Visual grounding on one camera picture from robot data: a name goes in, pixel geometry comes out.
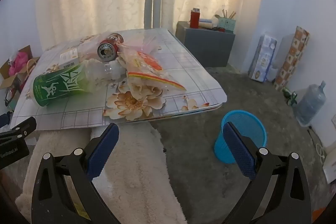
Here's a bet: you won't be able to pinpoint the teal utensil holder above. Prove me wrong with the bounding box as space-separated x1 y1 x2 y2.
217 17 237 32

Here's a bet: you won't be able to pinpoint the blue plastic mesh basket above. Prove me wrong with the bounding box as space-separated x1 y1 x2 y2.
214 110 268 164

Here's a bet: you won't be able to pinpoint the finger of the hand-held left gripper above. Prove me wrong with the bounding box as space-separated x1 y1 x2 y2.
0 117 37 146
0 112 13 127

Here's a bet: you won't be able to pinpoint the small white yellow carton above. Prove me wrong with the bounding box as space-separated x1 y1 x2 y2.
59 48 80 69

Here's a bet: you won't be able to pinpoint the cardboard box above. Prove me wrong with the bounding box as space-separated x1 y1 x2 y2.
0 46 40 89

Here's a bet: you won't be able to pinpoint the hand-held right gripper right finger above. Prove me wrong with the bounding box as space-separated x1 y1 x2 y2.
223 122 313 224

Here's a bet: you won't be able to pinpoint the tissue roll pack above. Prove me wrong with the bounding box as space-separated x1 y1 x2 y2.
248 32 278 82

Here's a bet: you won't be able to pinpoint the table with floral tablecloth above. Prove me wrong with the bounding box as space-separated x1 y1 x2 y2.
10 28 227 131

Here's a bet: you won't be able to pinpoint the red thermos flask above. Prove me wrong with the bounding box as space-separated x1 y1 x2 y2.
190 8 200 29

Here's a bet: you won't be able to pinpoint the large clear water jug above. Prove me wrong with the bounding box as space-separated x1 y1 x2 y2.
293 80 327 127

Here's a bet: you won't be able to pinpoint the black power cable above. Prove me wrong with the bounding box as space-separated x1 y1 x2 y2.
307 126 319 146

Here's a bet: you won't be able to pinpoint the clear printed plastic bag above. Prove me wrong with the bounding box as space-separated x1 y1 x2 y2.
46 32 125 62

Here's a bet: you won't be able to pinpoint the green label plastic bottle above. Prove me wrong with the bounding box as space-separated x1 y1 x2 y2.
33 59 125 107

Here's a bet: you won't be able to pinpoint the white fluffy trousers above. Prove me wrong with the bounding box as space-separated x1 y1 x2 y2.
22 122 187 224

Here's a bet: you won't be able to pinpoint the pink cloth item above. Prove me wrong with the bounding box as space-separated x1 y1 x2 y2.
8 52 29 76

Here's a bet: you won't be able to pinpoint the clear orange snack bag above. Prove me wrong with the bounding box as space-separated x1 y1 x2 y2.
117 44 187 98

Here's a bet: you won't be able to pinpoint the grey cabinet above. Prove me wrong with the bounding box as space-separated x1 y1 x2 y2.
175 21 236 68

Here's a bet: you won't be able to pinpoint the red drink can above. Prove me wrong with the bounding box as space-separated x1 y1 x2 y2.
97 40 124 62

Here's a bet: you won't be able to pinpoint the orange patterned rolled mat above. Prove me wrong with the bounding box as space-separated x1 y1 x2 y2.
273 26 310 91

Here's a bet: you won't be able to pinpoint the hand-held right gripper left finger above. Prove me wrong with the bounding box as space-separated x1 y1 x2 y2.
31 123 121 224

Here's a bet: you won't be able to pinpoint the white power cable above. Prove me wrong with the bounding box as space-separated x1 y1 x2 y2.
315 143 326 161

